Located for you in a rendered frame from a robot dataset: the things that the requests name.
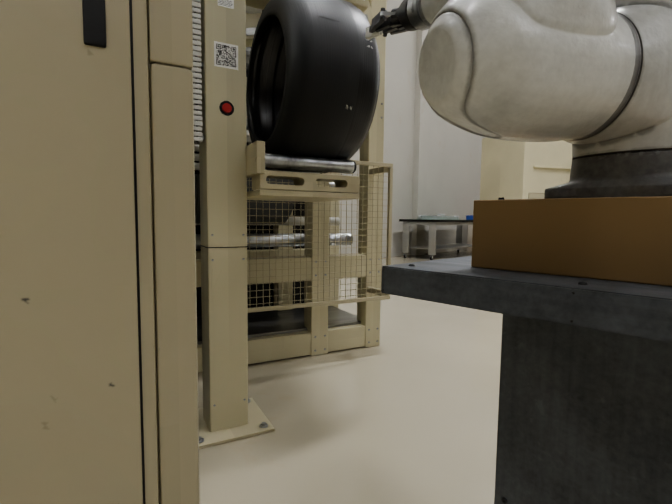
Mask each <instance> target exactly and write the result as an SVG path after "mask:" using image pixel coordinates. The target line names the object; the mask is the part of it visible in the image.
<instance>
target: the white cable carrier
mask: <svg viewBox="0 0 672 504"><path fill-rule="evenodd" d="M200 2H201V0H192V18H193V68H192V70H191V71H192V73H193V102H194V143H196V144H200V142H202V141H203V140H204V134H203V133H202V132H201V131H202V127H201V126H203V122H202V111H201V110H202V106H201V105H202V101H201V100H202V95H201V94H202V90H201V89H202V85H201V83H202V80H201V78H202V74H201V73H202V69H203V62H201V61H202V59H201V56H202V53H201V47H200V46H201V42H200V41H201V25H200V24H201V20H200V19H201V15H200V13H201V10H200V8H201V3H200ZM197 35H198V36H197ZM194 45H195V46H194ZM197 51H198V52H197ZM194 61H195V62H194Z"/></svg>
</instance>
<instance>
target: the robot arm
mask: <svg viewBox="0 0 672 504"><path fill-rule="evenodd" d="M416 30H421V31H425V30H428V32H427V35H426V37H425V39H424V42H423V44H422V48H421V52H420V57H419V83H420V88H421V91H422V94H423V96H424V98H425V99H426V101H427V102H428V104H429V106H430V107H431V109H432V110H433V111H434V112H435V113H436V114H437V115H438V116H439V117H441V118H442V119H444V120H445V121H447V122H448V123H450V124H452V125H454V126H456V127H458V128H460V129H462V130H464V131H467V132H470V133H472V134H475V135H479V136H482V137H486V138H491V139H498V140H506V141H517V142H555V141H563V140H564V141H566V142H567V143H570V144H572V164H571V171H570V180H569V182H568V183H565V184H562V185H558V186H554V187H550V188H547V189H545V191H544V199H551V198H598V197H646V196H672V0H403V1H402V3H401V4H400V6H399V7H398V8H394V9H392V10H391V12H390V11H387V10H385V8H381V10H380V12H379V13H378V14H377V15H376V16H375V17H374V18H373V19H372V23H371V26H369V27H366V34H365V39H368V40H370V39H372V38H375V37H377V36H380V35H382V34H383V37H387V34H388V33H390V35H394V34H399V33H403V32H408V31H411V32H412V31H416Z"/></svg>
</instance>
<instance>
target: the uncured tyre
mask: <svg viewBox="0 0 672 504"><path fill-rule="evenodd" d="M318 16H322V17H326V18H329V19H333V20H337V21H340V22H337V21H333V20H329V19H326V18H322V17H318ZM369 26H370V23H369V21H368V19H367V17H366V16H365V14H364V13H363V12H362V11H361V10H360V9H359V8H357V7H356V6H354V5H353V4H352V3H350V2H347V1H344V0H270V1H269V2H268V3H267V5H266V6H265V8H264V10H263V12H262V14H261V16H260V19H259V21H258V24H257V27H256V30H255V34H254V38H253V42H252V47H251V52H250V58H249V66H248V75H247V94H246V104H247V120H248V128H249V133H250V138H251V141H252V143H253V142H255V141H257V140H258V141H265V153H271V154H283V155H294V156H306V157H317V158H329V159H340V160H350V159H351V158H352V157H353V156H354V154H355V153H356V152H357V151H358V150H359V148H360V147H361V145H362V143H363V142H364V140H365V138H366V136H367V134H368V131H369V129H370V126H371V124H372V121H373V117H374V114H375V110H376V105H377V100H378V94H379V86H380V58H379V51H378V46H377V42H376V39H375V38H372V40H373V45H374V51H372V50H370V49H367V45H366V39H365V34H366V27H369ZM345 103H353V104H354V107H353V112H348V111H344V108H345Z"/></svg>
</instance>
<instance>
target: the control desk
mask: <svg viewBox="0 0 672 504"><path fill-rule="evenodd" d="M192 68H193V18H192V0H0V504H200V480H199V417H198V354H197V291H196V228H195V165H194V102H193V73H192V71H191V70H192Z"/></svg>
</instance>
